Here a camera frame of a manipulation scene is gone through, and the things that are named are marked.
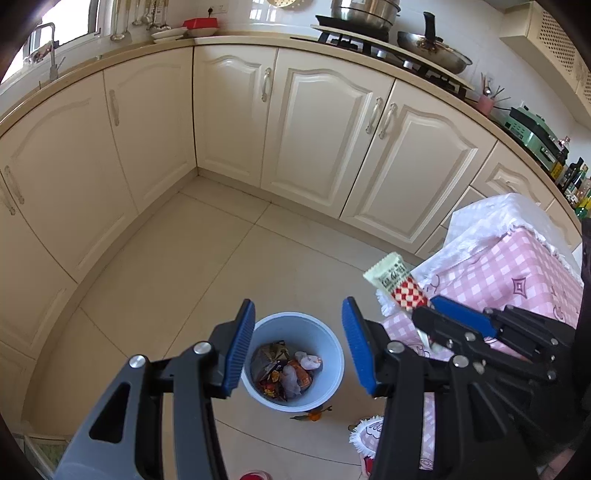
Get pink checked tablecloth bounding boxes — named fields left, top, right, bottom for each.
left=348, top=226, right=583, bottom=480

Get person's right forearm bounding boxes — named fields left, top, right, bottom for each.
left=538, top=450, right=578, bottom=480

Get gold snack bag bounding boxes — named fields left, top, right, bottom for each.
left=252, top=342, right=290, bottom=380

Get green electric cooker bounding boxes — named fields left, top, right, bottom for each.
left=503, top=106, right=567, bottom=171

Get green patterned mat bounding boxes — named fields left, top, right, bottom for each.
left=23, top=434, right=66, bottom=480

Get brown sauce bottle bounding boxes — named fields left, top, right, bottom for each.
left=551, top=136, right=571, bottom=186

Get white plate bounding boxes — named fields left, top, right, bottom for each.
left=151, top=28, right=195, bottom=45

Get row of hanging utensils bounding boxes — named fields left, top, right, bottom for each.
left=111, top=0, right=172, bottom=40

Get pale green checked snack wrapper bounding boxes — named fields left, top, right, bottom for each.
left=363, top=251, right=430, bottom=315

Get steel faucet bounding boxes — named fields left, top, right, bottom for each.
left=27, top=23, right=66, bottom=83

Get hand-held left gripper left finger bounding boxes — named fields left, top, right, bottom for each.
left=53, top=299, right=257, bottom=480

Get steel wok with lid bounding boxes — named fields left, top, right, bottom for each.
left=397, top=12, right=474, bottom=75

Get white lace cloth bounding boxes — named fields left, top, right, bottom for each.
left=413, top=194, right=581, bottom=287

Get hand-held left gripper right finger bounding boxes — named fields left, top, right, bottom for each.
left=341, top=296, right=539, bottom=480

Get sliding window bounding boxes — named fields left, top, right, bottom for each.
left=28, top=0, right=102, bottom=51

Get cream lattice door cabinet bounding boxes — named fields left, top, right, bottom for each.
left=501, top=0, right=591, bottom=100

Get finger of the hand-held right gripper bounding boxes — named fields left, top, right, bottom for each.
left=412, top=306, right=556, bottom=385
left=431, top=296, right=579, bottom=366

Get dark glass bottle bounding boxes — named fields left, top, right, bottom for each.
left=566, top=158, right=585, bottom=200

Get steel steamer pot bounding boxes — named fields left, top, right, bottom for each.
left=330, top=0, right=402, bottom=31

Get cream lower cabinets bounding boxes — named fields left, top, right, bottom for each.
left=0, top=32, right=583, bottom=407

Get pink utensil cup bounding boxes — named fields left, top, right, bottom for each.
left=480, top=73, right=511, bottom=100

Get light blue waste bin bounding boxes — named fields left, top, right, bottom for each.
left=241, top=312, right=345, bottom=413

